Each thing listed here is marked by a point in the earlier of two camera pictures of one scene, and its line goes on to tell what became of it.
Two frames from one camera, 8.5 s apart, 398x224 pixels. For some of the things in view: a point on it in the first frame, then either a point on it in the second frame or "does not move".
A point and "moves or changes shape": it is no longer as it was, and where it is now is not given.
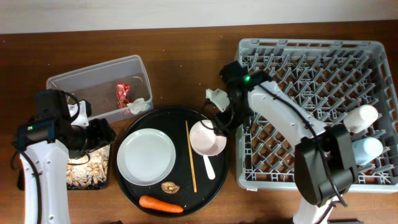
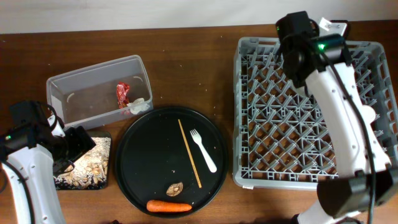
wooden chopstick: x=191 y=165 moves or changes shape
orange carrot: x=153 y=203 moves or changes shape
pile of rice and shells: x=88 y=170 does not move
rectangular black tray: x=91 y=170 does not move
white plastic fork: x=209 y=168 → x=196 y=138
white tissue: x=138 y=105 does not move
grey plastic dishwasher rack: x=328 y=77 does not move
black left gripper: x=104 y=135 → x=81 y=140
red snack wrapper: x=122 y=89 does not move
